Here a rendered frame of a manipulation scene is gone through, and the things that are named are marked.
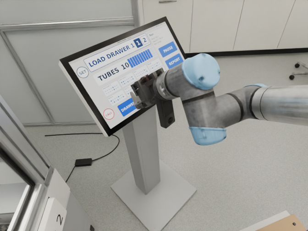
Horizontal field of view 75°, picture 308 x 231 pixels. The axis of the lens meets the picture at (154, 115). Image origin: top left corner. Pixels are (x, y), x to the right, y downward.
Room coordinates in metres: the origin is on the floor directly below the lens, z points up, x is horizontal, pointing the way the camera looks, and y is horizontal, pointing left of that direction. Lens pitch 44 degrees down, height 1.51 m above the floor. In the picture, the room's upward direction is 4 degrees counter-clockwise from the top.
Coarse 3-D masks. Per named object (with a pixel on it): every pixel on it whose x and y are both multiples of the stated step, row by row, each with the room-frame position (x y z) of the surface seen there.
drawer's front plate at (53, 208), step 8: (48, 200) 0.28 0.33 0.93; (56, 200) 0.28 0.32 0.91; (48, 208) 0.25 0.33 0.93; (56, 208) 0.26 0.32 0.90; (64, 208) 0.28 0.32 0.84; (48, 216) 0.23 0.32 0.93; (56, 216) 0.25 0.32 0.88; (64, 216) 0.26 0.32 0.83; (40, 224) 0.21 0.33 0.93; (48, 224) 0.21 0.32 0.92; (56, 224) 0.23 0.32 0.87
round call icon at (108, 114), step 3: (108, 108) 0.56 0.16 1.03; (111, 108) 0.56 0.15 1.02; (102, 111) 0.54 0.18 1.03; (105, 111) 0.54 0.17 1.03; (108, 111) 0.55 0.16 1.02; (111, 111) 0.55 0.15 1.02; (102, 114) 0.53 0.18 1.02; (105, 114) 0.54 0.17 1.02; (108, 114) 0.54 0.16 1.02; (111, 114) 0.54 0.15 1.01; (114, 114) 0.55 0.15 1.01; (105, 117) 0.53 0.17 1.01; (108, 117) 0.53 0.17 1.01; (111, 117) 0.53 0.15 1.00; (114, 117) 0.54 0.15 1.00; (108, 120) 0.52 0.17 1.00
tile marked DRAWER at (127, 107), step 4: (128, 100) 0.61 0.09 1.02; (132, 100) 0.61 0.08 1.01; (120, 104) 0.58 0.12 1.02; (124, 104) 0.59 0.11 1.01; (128, 104) 0.59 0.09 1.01; (132, 104) 0.60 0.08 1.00; (120, 108) 0.57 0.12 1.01; (124, 108) 0.58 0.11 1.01; (128, 108) 0.58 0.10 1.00; (132, 108) 0.59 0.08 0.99; (124, 112) 0.56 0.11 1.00; (128, 112) 0.57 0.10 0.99
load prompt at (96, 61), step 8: (128, 40) 0.79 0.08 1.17; (136, 40) 0.81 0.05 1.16; (144, 40) 0.83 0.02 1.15; (112, 48) 0.74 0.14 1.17; (120, 48) 0.75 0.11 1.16; (128, 48) 0.77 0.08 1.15; (136, 48) 0.78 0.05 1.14; (96, 56) 0.69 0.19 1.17; (104, 56) 0.70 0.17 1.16; (112, 56) 0.71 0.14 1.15; (120, 56) 0.73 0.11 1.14; (88, 64) 0.65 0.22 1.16; (96, 64) 0.66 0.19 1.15; (104, 64) 0.68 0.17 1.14
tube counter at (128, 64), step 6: (150, 48) 0.81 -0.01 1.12; (138, 54) 0.77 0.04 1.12; (144, 54) 0.78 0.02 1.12; (150, 54) 0.79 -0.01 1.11; (156, 54) 0.81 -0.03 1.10; (126, 60) 0.73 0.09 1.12; (132, 60) 0.74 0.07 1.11; (138, 60) 0.75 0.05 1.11; (144, 60) 0.76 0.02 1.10; (126, 66) 0.71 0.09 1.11; (132, 66) 0.72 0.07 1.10
